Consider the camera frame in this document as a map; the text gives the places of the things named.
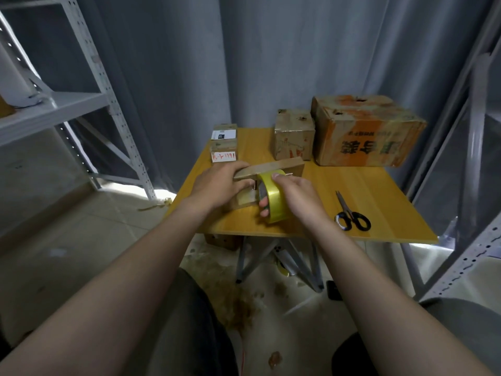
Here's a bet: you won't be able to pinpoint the person's right hand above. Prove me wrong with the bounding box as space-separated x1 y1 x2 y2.
258 173 331 236

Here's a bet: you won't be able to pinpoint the person's left hand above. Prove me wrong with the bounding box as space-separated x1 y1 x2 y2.
188 160 257 218

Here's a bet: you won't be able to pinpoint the yellow tape roll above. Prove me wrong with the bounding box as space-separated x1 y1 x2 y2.
258 170 292 226

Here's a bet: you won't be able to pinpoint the small cardboard box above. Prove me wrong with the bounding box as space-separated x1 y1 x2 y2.
229 157 306 212

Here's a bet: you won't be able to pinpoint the long white-labelled cardboard box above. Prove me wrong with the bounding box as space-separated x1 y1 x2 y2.
209 123 239 165

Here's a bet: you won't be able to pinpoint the plain brown cardboard box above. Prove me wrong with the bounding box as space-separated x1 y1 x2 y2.
205 233 245 251

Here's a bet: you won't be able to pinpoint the black-handled scissors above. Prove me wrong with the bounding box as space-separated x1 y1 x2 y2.
334 190 373 232

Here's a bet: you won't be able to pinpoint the medium brown cardboard box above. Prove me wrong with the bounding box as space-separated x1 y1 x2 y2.
272 109 316 163

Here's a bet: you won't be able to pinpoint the large orange print cardboard box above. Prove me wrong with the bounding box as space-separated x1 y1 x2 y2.
311 95 428 168

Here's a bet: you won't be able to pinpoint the person's right forearm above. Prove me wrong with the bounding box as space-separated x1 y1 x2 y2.
309 219 494 376

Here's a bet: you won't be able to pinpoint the person's left forearm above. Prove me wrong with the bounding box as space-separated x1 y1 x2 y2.
0 198 216 376

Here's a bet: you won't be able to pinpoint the tape scraps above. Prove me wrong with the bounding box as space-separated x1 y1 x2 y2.
192 246 263 334

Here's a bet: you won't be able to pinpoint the person's right leg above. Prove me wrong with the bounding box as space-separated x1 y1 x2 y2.
330 297 501 376

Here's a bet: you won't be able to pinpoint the yellow wooden table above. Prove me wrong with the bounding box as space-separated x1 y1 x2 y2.
166 126 439 293

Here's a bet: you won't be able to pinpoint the grey curtain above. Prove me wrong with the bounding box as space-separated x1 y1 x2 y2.
16 0 501 193

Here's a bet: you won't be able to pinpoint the grey metal shelf unit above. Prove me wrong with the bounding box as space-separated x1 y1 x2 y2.
399 7 501 304
0 0 158 202

